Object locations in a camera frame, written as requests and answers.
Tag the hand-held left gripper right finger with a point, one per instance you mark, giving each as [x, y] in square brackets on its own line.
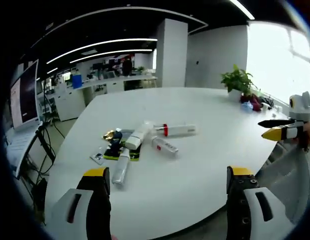
[237, 212]

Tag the white-framed monitor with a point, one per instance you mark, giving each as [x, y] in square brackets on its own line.
[25, 95]

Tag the large white skincare tube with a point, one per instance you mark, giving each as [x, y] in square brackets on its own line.
[136, 137]

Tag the blue bin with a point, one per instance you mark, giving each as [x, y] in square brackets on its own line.
[76, 81]

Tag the gold skincare sachet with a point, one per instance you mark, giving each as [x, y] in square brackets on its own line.
[108, 135]

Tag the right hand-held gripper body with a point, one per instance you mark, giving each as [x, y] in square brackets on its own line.
[300, 107]

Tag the white office counter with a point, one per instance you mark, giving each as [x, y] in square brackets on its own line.
[69, 100]

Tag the black tripod stand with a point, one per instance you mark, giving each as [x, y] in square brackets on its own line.
[40, 132]

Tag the grey chair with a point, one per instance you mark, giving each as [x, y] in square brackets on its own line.
[287, 175]

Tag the wide ceiling light strip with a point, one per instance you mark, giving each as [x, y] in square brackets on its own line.
[242, 9]

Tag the black pouch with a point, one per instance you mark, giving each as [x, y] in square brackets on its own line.
[267, 101]

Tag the white pump bottle red collar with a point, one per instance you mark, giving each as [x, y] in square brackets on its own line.
[179, 130]

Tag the green potted plant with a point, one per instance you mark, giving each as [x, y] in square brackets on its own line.
[237, 81]

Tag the small silver skincare sachet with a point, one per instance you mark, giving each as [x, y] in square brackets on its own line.
[97, 157]

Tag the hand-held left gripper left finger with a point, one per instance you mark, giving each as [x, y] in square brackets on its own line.
[94, 212]

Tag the blue face mask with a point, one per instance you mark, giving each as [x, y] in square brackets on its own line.
[247, 107]

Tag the small white skincare bottle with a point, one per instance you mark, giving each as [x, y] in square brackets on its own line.
[166, 147]
[121, 170]

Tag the green black skincare packet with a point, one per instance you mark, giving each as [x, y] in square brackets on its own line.
[114, 153]

